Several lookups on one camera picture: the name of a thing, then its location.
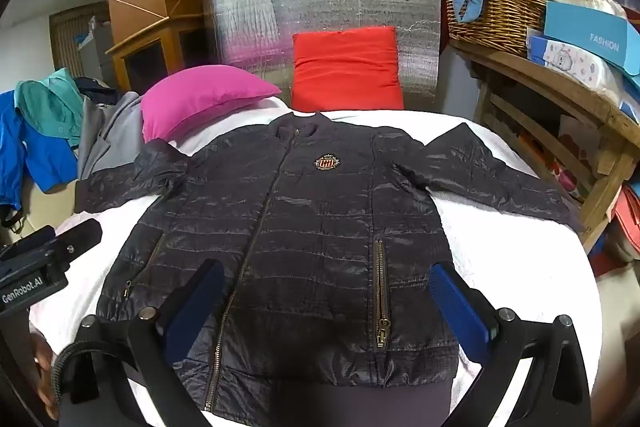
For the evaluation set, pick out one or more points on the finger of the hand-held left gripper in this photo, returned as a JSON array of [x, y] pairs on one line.
[[77, 234]]

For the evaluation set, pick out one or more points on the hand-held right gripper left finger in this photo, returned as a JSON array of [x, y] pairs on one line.
[[192, 307]]

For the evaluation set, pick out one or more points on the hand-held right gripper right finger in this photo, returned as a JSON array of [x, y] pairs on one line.
[[460, 312]]

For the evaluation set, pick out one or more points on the black puffer jacket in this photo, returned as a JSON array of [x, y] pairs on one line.
[[300, 232]]

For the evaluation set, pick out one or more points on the person's left hand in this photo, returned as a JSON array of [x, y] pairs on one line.
[[42, 367]]

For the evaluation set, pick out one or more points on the white blanket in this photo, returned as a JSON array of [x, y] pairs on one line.
[[525, 267]]

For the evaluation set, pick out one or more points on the blue jacket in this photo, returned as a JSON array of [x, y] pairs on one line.
[[40, 157]]

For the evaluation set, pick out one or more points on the grey coat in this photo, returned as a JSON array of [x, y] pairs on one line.
[[110, 137]]

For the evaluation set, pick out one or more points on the teal shirt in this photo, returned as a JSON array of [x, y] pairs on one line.
[[50, 102]]

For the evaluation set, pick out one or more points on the pink pillow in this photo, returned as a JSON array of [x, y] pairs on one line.
[[200, 102]]

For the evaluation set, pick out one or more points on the red bag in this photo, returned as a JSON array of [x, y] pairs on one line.
[[627, 217]]

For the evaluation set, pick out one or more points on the floral printed bag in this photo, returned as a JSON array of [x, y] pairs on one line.
[[575, 142]]

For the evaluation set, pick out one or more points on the wooden shelf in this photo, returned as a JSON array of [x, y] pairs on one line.
[[550, 87]]

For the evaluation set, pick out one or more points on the red pillow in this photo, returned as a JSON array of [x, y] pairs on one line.
[[345, 72]]

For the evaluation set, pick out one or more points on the white printed packet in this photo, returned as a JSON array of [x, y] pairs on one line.
[[565, 62]]

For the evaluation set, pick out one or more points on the wicker basket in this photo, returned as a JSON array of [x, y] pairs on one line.
[[495, 17]]

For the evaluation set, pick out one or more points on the blue cardboard box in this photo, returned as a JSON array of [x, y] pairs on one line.
[[585, 32]]

